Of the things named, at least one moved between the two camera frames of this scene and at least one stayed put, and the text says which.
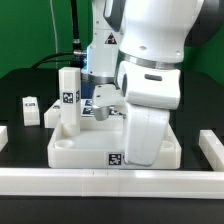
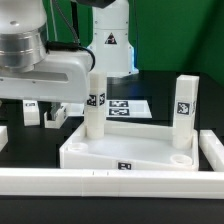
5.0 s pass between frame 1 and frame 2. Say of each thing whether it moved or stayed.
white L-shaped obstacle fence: stayed
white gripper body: moved
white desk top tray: moved
